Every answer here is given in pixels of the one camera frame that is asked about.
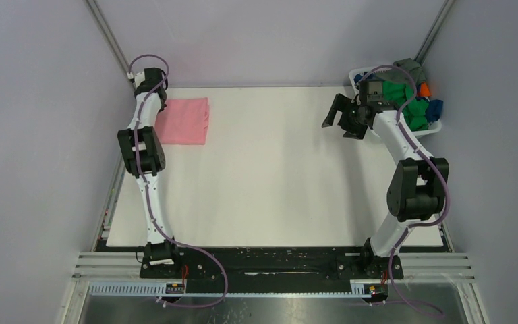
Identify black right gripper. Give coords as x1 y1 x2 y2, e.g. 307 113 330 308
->
321 93 368 140

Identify pink t-shirt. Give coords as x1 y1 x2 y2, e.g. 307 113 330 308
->
154 98 210 145

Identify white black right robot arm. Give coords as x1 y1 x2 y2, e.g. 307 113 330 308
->
322 80 449 278

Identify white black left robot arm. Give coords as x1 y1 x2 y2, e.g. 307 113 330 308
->
117 67 183 277

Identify white laundry basket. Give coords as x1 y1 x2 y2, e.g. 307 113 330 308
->
348 65 443 140

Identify green t-shirt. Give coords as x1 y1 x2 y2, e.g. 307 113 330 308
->
382 81 429 132

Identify orange garment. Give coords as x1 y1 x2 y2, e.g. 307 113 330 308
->
418 82 432 99

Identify grey t-shirt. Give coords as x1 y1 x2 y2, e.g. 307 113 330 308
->
393 58 427 86

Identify blue garment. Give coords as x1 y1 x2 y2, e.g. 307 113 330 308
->
425 99 444 123

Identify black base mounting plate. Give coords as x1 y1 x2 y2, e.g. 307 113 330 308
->
140 246 404 294

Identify white slotted cable duct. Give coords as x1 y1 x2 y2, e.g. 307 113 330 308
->
88 279 378 299

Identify aluminium frame rails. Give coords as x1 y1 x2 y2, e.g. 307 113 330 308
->
69 0 148 287

